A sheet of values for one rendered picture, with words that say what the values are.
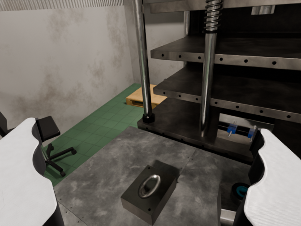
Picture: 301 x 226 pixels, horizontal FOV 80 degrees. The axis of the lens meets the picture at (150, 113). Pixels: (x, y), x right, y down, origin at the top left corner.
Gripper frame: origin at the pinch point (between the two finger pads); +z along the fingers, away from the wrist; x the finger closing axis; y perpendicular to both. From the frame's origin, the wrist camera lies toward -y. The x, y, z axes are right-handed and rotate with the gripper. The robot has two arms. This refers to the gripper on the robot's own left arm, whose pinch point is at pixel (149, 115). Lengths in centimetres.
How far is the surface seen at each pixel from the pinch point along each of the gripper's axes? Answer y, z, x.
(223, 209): 51, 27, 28
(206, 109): 42, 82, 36
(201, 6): -9, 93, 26
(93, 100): 139, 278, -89
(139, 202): 59, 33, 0
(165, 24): 17, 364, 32
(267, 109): 34, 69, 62
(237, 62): 14, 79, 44
